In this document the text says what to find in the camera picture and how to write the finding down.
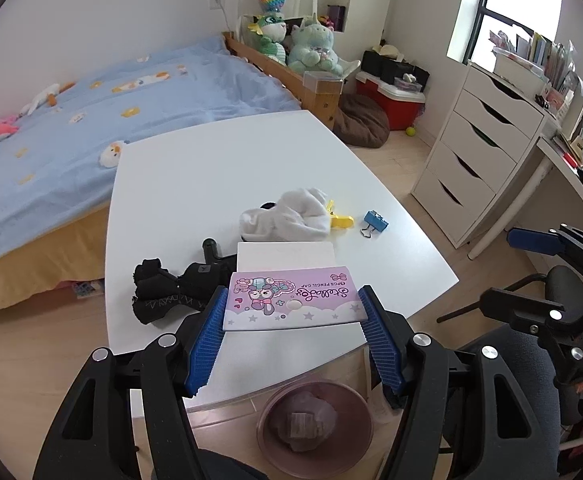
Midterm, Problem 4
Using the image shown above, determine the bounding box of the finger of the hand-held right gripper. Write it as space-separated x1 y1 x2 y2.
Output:
507 224 583 266
479 287 583 361

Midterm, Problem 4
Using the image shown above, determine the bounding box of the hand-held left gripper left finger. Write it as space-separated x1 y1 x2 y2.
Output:
32 285 232 480

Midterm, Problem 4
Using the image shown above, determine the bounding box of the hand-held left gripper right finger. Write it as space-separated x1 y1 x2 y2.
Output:
356 285 562 480

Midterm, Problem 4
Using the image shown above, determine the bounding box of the purple cartoon print box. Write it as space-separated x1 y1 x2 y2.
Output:
222 262 369 333

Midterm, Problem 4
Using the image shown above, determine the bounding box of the pink trash bin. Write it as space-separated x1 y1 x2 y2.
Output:
256 380 375 468

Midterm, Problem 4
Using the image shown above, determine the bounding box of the white box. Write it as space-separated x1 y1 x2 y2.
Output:
236 241 336 273

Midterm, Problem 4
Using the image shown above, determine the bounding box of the white cloth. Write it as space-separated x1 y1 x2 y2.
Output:
239 187 332 243

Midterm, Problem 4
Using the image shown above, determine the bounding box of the dark office chair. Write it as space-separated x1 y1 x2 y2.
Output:
436 264 579 441

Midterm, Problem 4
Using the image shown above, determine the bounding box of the white desk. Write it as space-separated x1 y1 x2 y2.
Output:
466 134 583 262

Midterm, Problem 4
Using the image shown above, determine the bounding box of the crumpled tissue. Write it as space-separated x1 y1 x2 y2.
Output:
280 394 338 453

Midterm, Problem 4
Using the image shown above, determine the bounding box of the white drawer unit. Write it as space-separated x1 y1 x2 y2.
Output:
411 62 545 249

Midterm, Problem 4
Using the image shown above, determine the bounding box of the person's leg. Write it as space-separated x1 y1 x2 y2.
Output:
192 447 272 480

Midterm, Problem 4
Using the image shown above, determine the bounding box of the binder clip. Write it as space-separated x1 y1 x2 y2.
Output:
360 210 389 238

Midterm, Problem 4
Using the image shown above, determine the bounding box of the yellow plastic clip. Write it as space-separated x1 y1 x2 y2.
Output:
324 200 356 231

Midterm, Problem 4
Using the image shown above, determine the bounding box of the yellow bed skirt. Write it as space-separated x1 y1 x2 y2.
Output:
0 200 110 316

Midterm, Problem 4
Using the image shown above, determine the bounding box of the row of books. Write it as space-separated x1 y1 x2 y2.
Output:
489 27 583 111

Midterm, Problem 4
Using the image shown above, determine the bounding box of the red cooler box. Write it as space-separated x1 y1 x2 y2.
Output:
355 71 427 132

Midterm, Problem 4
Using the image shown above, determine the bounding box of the brown cushion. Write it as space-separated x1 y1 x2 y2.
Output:
331 94 391 149

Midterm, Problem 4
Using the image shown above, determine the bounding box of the black bag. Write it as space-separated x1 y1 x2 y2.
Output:
361 49 431 93

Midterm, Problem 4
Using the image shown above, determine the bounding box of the window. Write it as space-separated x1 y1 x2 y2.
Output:
446 0 583 181

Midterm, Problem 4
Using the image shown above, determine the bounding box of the bed with blue cover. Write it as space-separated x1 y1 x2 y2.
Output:
0 35 302 273

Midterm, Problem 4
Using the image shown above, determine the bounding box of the bed with blue blanket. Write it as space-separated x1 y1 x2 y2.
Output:
222 31 343 131

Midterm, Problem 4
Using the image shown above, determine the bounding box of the clear bed corner guard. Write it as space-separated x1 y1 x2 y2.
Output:
303 70 345 94

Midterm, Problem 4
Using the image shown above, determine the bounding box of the teal unicorn plush toy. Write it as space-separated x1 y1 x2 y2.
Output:
286 12 345 77

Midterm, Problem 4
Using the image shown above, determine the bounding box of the white goose plush toy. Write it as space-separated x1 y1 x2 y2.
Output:
20 82 76 116

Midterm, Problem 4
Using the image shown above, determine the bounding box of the pink plush toy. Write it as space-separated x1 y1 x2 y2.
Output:
0 115 21 147

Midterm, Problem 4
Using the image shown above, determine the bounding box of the green dragon plush toy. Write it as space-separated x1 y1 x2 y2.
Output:
248 12 291 66

